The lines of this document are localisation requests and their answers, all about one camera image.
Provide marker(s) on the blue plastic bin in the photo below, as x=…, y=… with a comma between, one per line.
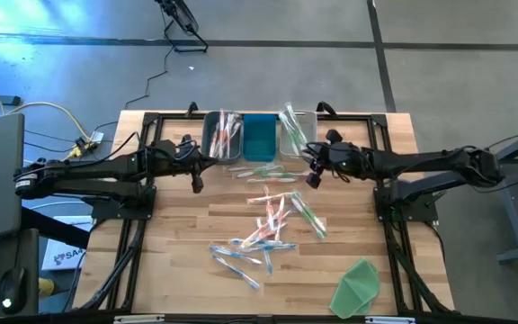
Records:
x=259, y=135

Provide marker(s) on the black floor fan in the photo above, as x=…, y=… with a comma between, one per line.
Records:
x=182, y=18

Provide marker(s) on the blue toothbrush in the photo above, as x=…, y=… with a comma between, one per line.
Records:
x=269, y=265
x=236, y=241
x=236, y=272
x=223, y=250
x=288, y=246

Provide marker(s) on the blue-grey metal stand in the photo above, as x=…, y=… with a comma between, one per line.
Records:
x=514, y=216

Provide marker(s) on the white printed cardboard box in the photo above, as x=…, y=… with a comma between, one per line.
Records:
x=68, y=258

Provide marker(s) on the grey plastic bin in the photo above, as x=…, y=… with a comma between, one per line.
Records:
x=205, y=135

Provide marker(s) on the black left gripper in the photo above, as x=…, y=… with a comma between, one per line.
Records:
x=171, y=162

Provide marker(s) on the white power adapter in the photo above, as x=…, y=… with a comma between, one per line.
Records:
x=97, y=137

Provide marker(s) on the dark desk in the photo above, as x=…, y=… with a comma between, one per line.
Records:
x=25, y=252

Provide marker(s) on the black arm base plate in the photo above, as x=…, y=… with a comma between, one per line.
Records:
x=106, y=209
x=414, y=211

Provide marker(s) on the black computer mouse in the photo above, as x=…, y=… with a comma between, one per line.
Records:
x=12, y=288

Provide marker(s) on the small yellow object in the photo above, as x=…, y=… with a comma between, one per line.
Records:
x=46, y=288

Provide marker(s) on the black desk support bar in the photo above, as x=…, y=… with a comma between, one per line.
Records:
x=52, y=227

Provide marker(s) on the white label strip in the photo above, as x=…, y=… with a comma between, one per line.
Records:
x=389, y=320
x=137, y=319

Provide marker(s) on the black aluminium frame rail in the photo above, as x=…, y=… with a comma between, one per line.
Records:
x=396, y=288
x=132, y=288
x=308, y=318
x=173, y=116

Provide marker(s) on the black diagonal frame strut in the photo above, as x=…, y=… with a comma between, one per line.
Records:
x=413, y=272
x=115, y=272

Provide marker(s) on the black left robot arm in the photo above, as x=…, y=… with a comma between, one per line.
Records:
x=83, y=171

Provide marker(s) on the green cloth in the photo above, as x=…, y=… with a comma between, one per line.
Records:
x=355, y=288

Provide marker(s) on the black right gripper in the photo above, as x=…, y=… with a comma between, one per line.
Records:
x=344, y=159

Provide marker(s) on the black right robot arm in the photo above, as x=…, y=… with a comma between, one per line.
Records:
x=421, y=162

